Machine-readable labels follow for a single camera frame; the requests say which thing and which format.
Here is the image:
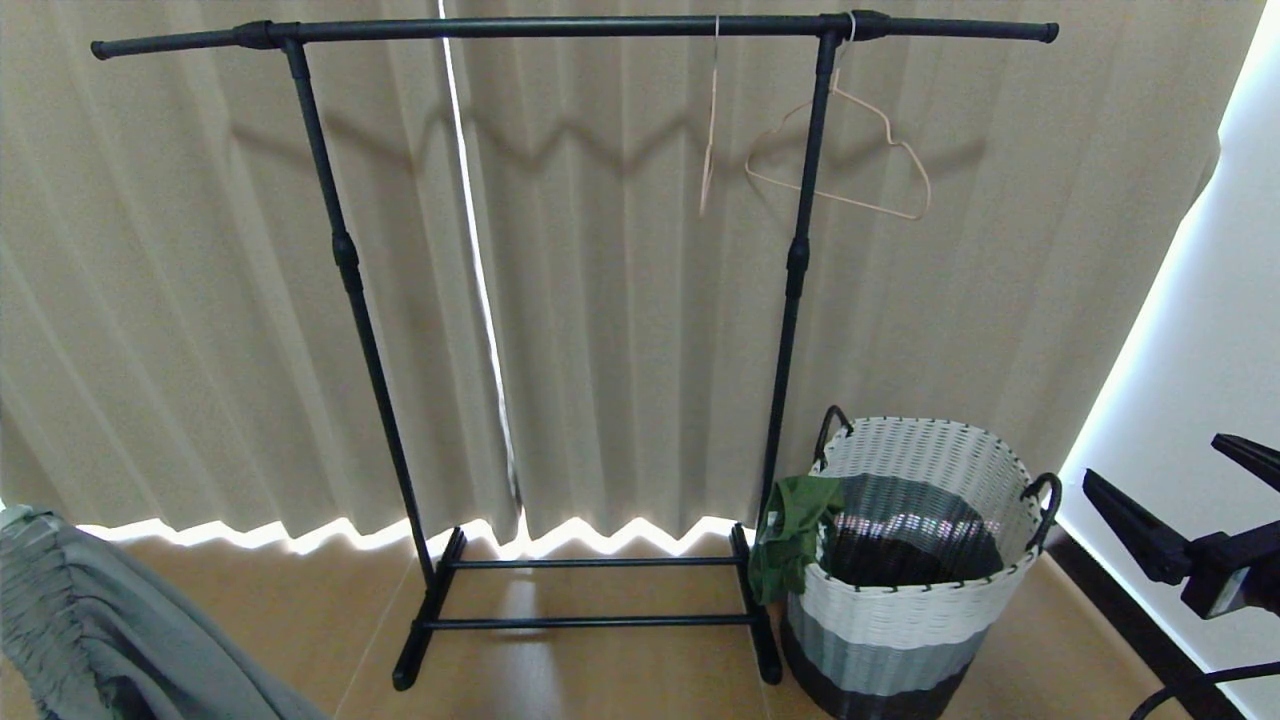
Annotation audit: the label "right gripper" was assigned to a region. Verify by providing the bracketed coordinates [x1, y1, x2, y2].
[1083, 433, 1280, 622]

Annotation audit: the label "pale grey shorts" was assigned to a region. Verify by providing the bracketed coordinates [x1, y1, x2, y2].
[0, 505, 331, 720]

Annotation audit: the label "black cable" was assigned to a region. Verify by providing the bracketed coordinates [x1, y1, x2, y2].
[1130, 661, 1280, 720]

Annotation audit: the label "beige curtain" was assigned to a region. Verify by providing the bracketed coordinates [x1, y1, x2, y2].
[0, 0, 1267, 549]

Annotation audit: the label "black clothes rack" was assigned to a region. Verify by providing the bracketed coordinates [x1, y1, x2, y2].
[90, 10, 1061, 693]

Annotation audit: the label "pink clothes hanger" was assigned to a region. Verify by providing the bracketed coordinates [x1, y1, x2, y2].
[698, 14, 723, 218]
[744, 14, 933, 222]

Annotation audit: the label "white laundry basket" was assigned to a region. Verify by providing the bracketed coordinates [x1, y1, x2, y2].
[780, 405, 1064, 720]

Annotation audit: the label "green garment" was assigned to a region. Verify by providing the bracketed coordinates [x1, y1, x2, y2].
[748, 475, 847, 607]

